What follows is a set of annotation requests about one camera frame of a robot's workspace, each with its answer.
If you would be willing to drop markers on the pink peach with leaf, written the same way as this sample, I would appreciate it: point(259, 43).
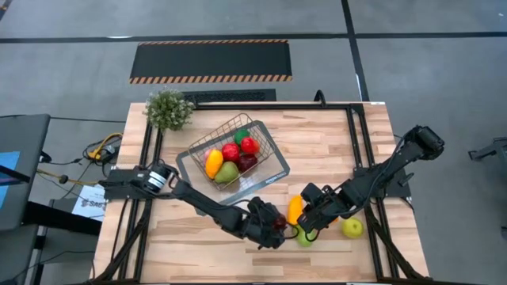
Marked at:
point(206, 155)

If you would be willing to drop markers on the potted green plant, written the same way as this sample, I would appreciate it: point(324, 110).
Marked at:
point(168, 111)

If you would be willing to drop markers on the grey bordered baking mat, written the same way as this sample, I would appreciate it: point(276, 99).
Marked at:
point(273, 178)

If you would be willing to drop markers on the dark grey desk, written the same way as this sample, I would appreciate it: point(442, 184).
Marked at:
point(24, 134)

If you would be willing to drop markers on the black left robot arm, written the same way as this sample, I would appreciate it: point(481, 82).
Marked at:
point(206, 204)

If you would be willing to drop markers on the yellow green apple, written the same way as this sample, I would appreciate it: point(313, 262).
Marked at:
point(352, 228)

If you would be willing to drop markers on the red apple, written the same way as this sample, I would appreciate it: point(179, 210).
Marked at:
point(230, 152)

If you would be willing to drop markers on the black frame bracket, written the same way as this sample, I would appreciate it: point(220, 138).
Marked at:
point(316, 98)

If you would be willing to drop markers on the blue screen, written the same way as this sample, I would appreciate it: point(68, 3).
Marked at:
point(8, 166)

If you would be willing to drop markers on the red orange round fruit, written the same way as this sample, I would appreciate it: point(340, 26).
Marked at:
point(250, 145)

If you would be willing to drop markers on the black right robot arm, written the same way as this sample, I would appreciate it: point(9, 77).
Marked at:
point(388, 170)

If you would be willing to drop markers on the black perforated floor mat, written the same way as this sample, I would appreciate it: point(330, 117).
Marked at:
point(229, 96)

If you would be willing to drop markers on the yellow mango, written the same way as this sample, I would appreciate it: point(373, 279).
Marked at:
point(295, 210)
point(214, 164)

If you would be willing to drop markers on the black hazard striped floor mat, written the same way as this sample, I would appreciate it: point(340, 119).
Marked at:
point(210, 59)

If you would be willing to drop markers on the white paper sign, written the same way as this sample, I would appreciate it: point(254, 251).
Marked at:
point(89, 204)

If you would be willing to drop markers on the green lime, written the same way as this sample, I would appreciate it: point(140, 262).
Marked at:
point(241, 136)

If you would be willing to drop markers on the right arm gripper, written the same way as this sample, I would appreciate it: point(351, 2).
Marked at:
point(322, 204)

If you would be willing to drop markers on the green pear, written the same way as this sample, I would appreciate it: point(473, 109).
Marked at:
point(226, 173)
point(304, 239)

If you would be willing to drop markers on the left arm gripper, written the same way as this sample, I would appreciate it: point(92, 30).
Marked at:
point(259, 221)

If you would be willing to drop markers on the dark red bell pepper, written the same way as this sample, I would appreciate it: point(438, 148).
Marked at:
point(247, 162)

